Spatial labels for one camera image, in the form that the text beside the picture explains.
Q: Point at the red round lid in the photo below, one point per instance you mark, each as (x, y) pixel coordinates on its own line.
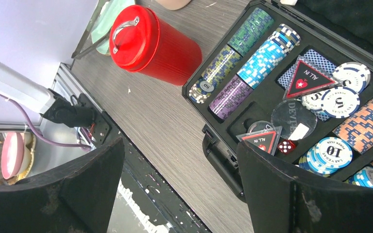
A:
(134, 38)

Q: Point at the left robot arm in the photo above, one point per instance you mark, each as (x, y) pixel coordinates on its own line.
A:
(46, 102)

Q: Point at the black poker chip case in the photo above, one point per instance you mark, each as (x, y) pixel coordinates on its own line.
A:
(340, 30)

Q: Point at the pale green plate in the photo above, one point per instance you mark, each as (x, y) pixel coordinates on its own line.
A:
(109, 12)

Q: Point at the red cylindrical container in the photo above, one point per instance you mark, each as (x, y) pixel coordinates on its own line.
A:
(176, 57)

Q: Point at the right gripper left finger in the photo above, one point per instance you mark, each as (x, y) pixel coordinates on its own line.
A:
(75, 197)

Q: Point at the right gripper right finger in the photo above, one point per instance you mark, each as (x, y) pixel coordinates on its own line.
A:
(283, 198)

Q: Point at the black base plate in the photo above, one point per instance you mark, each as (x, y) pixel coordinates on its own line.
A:
(145, 201)

